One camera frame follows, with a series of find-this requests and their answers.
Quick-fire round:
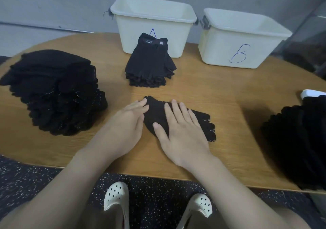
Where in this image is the person's right white shoe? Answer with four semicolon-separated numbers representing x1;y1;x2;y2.
176;193;214;229

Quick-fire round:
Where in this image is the person's left hand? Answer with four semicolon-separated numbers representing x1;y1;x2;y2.
84;98;150;162

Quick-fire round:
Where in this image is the person's left leg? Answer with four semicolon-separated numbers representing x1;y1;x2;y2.
76;201;125;229

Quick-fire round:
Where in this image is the white plastic bin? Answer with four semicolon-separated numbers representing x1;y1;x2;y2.
198;8;293;69
109;0;198;58

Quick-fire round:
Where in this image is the person's white shoe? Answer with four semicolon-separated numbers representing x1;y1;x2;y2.
103;182;130;229
176;193;214;229

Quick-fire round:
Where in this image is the person's right forearm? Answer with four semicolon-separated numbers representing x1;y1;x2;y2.
191;155;293;229

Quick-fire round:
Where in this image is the pile of black gloves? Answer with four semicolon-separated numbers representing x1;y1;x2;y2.
0;50;109;136

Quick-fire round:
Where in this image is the white flat tray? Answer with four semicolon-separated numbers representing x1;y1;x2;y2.
301;89;326;100

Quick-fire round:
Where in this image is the stack of black gloves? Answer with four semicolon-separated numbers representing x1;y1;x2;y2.
0;50;109;136

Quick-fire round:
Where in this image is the person's left white shoe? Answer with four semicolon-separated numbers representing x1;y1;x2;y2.
103;182;130;229

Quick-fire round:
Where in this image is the person's left forearm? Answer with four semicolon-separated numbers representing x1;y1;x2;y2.
0;145;123;229

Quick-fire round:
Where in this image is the grey wall pipe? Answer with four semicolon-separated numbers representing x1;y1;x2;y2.
0;21;95;34

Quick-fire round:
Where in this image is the black strapped glove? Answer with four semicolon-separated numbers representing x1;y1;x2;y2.
125;32;177;88

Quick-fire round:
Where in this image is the person's right hand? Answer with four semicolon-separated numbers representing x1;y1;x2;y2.
152;99;215;172

